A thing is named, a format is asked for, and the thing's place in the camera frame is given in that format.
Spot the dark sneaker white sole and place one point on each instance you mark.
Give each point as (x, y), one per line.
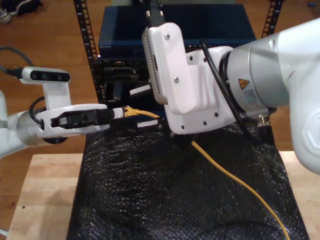
(11, 6)
(27, 5)

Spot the black rack drawer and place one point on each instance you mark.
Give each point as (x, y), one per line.
(140, 105)

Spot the black rack server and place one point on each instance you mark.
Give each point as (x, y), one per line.
(117, 70)

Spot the black bubble wrap mat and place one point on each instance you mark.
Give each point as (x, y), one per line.
(150, 200)

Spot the small blue object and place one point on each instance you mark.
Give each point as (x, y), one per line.
(311, 4)

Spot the small white strip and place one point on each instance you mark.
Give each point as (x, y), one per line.
(3, 232)

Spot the blue network switch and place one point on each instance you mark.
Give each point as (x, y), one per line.
(120, 25)

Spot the black perforated rack frame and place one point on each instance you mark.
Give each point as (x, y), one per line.
(81, 25)

